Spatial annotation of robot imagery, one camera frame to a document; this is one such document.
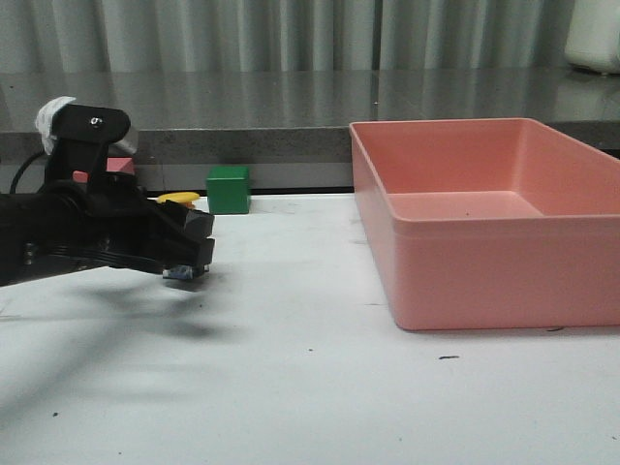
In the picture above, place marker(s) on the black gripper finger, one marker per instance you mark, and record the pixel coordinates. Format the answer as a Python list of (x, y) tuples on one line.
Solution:
[(175, 222), (182, 257)]

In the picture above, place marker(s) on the grey counter shelf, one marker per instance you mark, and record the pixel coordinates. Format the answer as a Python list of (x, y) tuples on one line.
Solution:
[(291, 129)]

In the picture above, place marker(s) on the black wrist camera with tape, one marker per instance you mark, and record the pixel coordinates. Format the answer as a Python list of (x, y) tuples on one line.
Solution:
[(82, 138)]

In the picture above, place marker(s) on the white appliance in background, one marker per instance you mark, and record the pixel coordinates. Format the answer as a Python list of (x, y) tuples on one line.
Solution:
[(593, 38)]

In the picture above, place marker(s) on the pink plastic bin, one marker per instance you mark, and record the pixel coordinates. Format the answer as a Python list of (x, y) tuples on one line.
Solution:
[(489, 223)]

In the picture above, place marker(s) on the yellow push button switch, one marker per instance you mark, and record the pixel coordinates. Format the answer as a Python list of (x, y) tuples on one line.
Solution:
[(186, 198)]

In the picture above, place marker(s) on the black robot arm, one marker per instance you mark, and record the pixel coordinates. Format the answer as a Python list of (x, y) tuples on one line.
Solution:
[(21, 243)]

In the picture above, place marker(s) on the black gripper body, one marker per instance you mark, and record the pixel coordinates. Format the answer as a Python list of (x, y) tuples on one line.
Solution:
[(73, 229)]

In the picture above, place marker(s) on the pink cube block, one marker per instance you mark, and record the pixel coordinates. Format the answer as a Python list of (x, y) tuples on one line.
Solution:
[(114, 165)]

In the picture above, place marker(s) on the green cube block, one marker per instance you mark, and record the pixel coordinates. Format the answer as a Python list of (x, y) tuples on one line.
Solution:
[(228, 190)]

